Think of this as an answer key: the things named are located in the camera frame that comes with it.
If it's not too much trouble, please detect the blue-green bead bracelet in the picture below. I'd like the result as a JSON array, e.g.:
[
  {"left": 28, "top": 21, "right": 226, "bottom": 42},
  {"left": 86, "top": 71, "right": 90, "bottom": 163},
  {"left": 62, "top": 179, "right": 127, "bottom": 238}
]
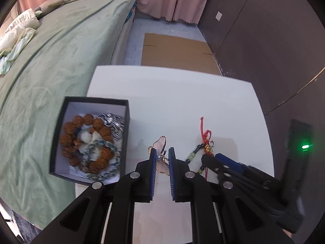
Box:
[{"left": 81, "top": 139, "right": 121, "bottom": 181}]

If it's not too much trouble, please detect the white translucent stone pendant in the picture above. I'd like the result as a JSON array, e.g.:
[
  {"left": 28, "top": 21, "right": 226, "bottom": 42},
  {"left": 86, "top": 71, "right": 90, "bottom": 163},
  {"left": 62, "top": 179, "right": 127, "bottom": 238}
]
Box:
[{"left": 76, "top": 130, "right": 102, "bottom": 145}]

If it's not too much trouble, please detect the pink butterfly brooch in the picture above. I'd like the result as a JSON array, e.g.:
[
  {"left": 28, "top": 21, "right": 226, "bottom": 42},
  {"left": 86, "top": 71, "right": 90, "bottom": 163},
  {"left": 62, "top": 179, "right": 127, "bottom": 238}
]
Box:
[{"left": 148, "top": 136, "right": 171, "bottom": 176}]

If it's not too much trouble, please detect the white duvet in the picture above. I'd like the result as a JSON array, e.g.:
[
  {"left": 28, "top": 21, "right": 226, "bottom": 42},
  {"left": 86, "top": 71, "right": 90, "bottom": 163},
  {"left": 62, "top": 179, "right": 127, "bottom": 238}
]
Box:
[{"left": 0, "top": 8, "right": 40, "bottom": 56}]

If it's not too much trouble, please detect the silver chain bracelet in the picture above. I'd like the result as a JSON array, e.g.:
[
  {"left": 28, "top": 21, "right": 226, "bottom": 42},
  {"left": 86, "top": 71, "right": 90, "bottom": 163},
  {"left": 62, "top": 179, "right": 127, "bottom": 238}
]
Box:
[{"left": 98, "top": 112, "right": 125, "bottom": 141}]

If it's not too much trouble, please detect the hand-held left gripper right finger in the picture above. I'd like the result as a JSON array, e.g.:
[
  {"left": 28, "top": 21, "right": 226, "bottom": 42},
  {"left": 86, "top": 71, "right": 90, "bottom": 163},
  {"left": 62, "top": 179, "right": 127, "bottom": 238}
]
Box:
[{"left": 168, "top": 147, "right": 295, "bottom": 244}]

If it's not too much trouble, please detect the brown bead bracelet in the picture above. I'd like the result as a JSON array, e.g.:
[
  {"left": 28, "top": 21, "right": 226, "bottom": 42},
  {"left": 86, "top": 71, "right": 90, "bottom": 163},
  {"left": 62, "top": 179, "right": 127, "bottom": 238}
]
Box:
[{"left": 60, "top": 114, "right": 115, "bottom": 173}]

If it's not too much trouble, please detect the red cord bead charm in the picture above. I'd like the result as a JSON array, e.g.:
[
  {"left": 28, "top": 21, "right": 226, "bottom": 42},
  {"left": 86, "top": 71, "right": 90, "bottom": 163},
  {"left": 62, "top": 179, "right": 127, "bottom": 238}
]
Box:
[{"left": 185, "top": 117, "right": 216, "bottom": 181}]

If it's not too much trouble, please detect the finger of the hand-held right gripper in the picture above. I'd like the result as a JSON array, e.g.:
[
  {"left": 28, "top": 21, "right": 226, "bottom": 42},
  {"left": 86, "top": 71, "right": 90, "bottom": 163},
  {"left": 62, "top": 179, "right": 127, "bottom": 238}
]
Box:
[
  {"left": 215, "top": 153, "right": 254, "bottom": 181},
  {"left": 201, "top": 155, "right": 242, "bottom": 188}
]

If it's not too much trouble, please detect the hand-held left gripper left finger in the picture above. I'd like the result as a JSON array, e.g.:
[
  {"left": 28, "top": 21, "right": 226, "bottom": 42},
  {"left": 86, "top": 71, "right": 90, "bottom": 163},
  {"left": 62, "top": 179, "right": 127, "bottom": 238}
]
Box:
[{"left": 33, "top": 147, "right": 156, "bottom": 244}]

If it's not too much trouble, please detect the white side table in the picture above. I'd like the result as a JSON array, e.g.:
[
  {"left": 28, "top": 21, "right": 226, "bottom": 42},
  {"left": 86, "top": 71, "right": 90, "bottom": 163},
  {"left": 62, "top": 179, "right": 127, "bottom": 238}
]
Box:
[{"left": 75, "top": 65, "right": 275, "bottom": 244}]

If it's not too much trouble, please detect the bed with green blanket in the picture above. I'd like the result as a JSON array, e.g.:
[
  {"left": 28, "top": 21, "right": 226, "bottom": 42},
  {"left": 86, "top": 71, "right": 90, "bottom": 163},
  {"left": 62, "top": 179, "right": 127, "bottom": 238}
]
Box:
[{"left": 0, "top": 0, "right": 138, "bottom": 230}]

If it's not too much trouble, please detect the black jewelry box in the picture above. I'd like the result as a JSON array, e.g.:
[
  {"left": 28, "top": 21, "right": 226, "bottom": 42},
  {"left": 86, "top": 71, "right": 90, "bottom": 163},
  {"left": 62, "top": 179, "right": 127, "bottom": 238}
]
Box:
[{"left": 49, "top": 96, "right": 130, "bottom": 186}]

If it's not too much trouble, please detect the pale green cloth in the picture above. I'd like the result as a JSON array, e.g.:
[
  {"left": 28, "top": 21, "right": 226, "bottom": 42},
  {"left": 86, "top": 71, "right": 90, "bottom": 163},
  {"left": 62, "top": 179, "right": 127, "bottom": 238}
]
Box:
[{"left": 0, "top": 29, "right": 37, "bottom": 75}]

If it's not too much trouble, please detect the blue printed bed sheet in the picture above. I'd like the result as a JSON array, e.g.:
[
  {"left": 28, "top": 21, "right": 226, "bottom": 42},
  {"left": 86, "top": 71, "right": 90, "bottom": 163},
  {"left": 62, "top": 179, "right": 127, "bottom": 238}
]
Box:
[{"left": 124, "top": 0, "right": 138, "bottom": 23}]

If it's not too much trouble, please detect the brown cardboard sheet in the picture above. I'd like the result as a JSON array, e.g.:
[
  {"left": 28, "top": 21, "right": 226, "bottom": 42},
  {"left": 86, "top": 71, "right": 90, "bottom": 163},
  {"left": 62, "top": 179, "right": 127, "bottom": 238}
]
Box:
[{"left": 141, "top": 33, "right": 223, "bottom": 76}]

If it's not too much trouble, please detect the grey plush pillow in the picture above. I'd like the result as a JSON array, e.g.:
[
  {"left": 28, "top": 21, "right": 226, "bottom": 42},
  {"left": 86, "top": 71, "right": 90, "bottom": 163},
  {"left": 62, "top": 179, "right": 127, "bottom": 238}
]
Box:
[{"left": 34, "top": 0, "right": 69, "bottom": 18}]

